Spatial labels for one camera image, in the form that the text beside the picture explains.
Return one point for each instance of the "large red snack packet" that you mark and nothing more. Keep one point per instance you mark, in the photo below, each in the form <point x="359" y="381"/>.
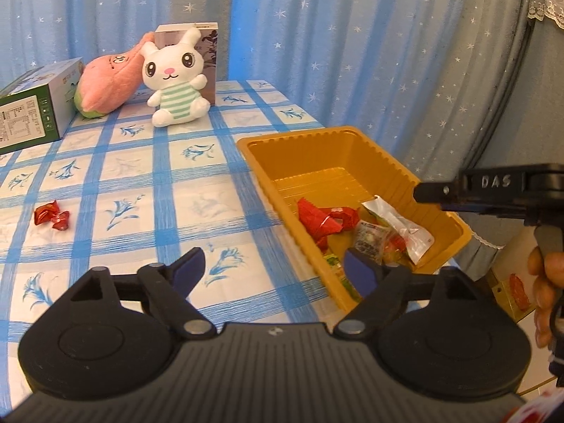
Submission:
<point x="315" y="222"/>

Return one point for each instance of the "green white cardboard box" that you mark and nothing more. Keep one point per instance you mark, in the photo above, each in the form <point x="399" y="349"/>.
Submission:
<point x="26" y="119"/>

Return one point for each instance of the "clear dark-print snack packet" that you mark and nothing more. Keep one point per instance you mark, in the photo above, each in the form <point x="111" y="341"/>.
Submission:
<point x="368" y="240"/>

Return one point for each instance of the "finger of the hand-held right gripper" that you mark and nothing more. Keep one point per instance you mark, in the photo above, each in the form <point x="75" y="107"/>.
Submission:
<point x="484" y="209"/>
<point x="434" y="191"/>

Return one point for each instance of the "white green snack packet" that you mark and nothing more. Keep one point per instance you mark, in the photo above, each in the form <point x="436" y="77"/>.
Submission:
<point x="409" y="238"/>

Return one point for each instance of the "pink peach plush toy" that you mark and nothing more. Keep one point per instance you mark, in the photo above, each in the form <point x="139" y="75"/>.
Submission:
<point x="110" y="79"/>

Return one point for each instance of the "blue star curtain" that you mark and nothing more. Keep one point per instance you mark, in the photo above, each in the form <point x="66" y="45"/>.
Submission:
<point x="308" y="31"/>

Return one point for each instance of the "yellow cardboard box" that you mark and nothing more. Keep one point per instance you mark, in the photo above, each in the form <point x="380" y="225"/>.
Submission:
<point x="511" y="273"/>

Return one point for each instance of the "blue checked tablecloth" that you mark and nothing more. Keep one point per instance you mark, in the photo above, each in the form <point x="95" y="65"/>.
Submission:
<point x="132" y="176"/>

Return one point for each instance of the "red foil twisted candy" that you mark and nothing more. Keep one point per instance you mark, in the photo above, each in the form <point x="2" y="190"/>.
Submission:
<point x="52" y="216"/>

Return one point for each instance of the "small red printed packet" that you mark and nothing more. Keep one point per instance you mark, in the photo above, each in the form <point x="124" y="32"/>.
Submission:
<point x="393" y="246"/>

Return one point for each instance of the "grey star curtain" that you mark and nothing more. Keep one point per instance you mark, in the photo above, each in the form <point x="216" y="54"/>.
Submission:
<point x="484" y="75"/>

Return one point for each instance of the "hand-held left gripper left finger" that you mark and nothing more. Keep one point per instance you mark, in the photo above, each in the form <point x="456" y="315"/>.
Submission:
<point x="189" y="268"/>

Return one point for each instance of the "orange plastic tray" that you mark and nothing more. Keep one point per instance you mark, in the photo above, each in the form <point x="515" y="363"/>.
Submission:
<point x="317" y="163"/>

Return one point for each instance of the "red white printed clothing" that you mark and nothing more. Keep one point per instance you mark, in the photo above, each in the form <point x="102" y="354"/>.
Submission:
<point x="537" y="409"/>

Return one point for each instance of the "brown grey cardboard box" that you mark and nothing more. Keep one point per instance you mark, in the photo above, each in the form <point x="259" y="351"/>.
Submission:
<point x="209" y="53"/>

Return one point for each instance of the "person's right hand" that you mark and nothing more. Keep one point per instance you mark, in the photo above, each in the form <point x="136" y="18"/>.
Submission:
<point x="544" y="291"/>

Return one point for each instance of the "white bunny plush toy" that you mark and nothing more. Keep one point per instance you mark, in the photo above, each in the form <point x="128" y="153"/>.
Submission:
<point x="176" y="83"/>

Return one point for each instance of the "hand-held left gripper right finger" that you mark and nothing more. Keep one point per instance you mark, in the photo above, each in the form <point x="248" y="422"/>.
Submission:
<point x="357" y="273"/>

